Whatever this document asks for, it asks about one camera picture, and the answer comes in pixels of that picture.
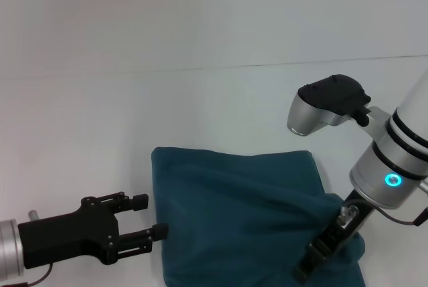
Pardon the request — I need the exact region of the left gripper cable with plug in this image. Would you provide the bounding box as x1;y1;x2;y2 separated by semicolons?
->
0;209;54;284

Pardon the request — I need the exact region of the gripper cable with plug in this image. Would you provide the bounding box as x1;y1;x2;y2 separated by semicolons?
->
0;209;54;284
336;199;428;227

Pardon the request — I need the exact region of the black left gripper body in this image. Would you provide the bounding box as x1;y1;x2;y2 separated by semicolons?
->
17;195;122;270

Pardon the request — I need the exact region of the teal blue t-shirt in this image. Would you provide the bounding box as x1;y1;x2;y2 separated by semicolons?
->
150;146;367;287

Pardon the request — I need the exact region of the right gripper cable with plug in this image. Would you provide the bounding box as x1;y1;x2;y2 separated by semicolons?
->
336;199;428;227

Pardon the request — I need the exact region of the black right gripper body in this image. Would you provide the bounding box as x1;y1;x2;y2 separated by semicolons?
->
309;189;376;262

